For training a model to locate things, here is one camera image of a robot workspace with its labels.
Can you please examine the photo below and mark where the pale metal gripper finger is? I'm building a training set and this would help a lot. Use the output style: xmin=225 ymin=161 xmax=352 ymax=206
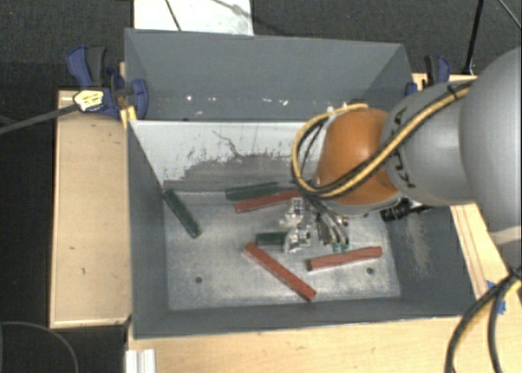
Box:
xmin=279 ymin=197 xmax=307 ymax=229
xmin=283 ymin=226 xmax=314 ymax=255

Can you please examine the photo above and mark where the dark green flat block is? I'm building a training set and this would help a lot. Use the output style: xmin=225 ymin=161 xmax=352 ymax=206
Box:
xmin=225 ymin=181 xmax=283 ymax=202
xmin=162 ymin=188 xmax=203 ymax=240
xmin=254 ymin=231 xmax=290 ymax=248

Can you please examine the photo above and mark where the red-brown flat block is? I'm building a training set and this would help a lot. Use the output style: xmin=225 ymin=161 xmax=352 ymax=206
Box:
xmin=243 ymin=241 xmax=318 ymax=304
xmin=233 ymin=189 xmax=303 ymax=215
xmin=306 ymin=245 xmax=384 ymax=272

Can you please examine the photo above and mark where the grey metal bin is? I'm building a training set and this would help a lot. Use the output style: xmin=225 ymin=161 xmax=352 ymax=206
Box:
xmin=123 ymin=27 xmax=476 ymax=340

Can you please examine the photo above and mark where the pale wood flat board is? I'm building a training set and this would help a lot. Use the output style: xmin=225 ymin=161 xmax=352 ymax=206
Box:
xmin=48 ymin=89 xmax=134 ymax=330

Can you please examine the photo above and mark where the black cylinder on white bracket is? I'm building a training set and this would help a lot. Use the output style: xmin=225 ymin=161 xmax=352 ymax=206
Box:
xmin=380 ymin=198 xmax=431 ymax=223

